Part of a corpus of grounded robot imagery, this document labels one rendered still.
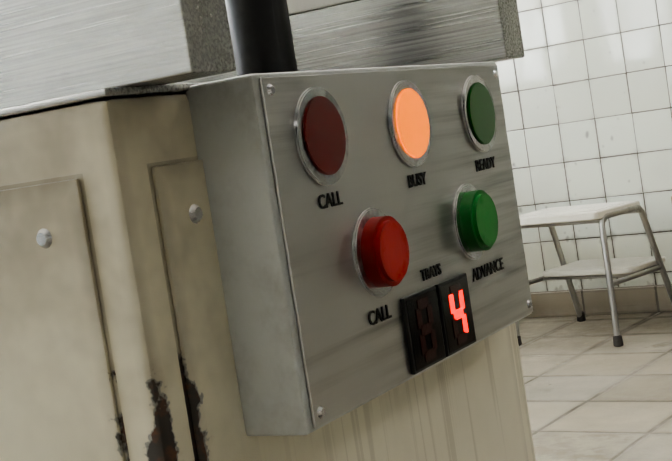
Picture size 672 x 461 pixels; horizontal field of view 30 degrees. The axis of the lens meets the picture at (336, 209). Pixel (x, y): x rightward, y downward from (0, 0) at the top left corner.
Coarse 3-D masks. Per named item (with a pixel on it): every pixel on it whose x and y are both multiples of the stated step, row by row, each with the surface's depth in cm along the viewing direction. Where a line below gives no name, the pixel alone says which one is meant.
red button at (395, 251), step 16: (368, 224) 52; (384, 224) 52; (368, 240) 51; (384, 240) 52; (400, 240) 53; (368, 256) 51; (384, 256) 52; (400, 256) 53; (368, 272) 52; (384, 272) 52; (400, 272) 53
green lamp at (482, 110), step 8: (472, 88) 63; (480, 88) 64; (472, 96) 63; (480, 96) 64; (488, 96) 65; (472, 104) 63; (480, 104) 64; (488, 104) 64; (472, 112) 63; (480, 112) 63; (488, 112) 64; (472, 120) 62; (480, 120) 63; (488, 120) 64; (472, 128) 63; (480, 128) 63; (488, 128) 64; (480, 136) 63; (488, 136) 64
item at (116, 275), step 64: (256, 0) 64; (256, 64) 64; (0, 128) 47; (64, 128) 45; (128, 128) 45; (192, 128) 48; (0, 192) 47; (64, 192) 45; (128, 192) 44; (192, 192) 47; (0, 256) 47; (64, 256) 46; (128, 256) 44; (192, 256) 47; (0, 320) 48; (64, 320) 46; (128, 320) 45; (192, 320) 47; (0, 384) 48; (64, 384) 46; (128, 384) 45; (192, 384) 46; (448, 384) 64; (512, 384) 72; (0, 448) 48; (64, 448) 47; (128, 448) 45; (192, 448) 46; (256, 448) 49; (320, 448) 53; (384, 448) 58; (448, 448) 64; (512, 448) 71
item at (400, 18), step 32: (288, 0) 74; (320, 0) 73; (352, 0) 72; (384, 0) 71; (416, 0) 70; (448, 0) 69; (480, 0) 68; (512, 0) 70; (320, 32) 74; (352, 32) 73; (384, 32) 72; (416, 32) 71; (448, 32) 70; (480, 32) 69; (512, 32) 69; (320, 64) 74; (352, 64) 73; (384, 64) 72; (416, 64) 71
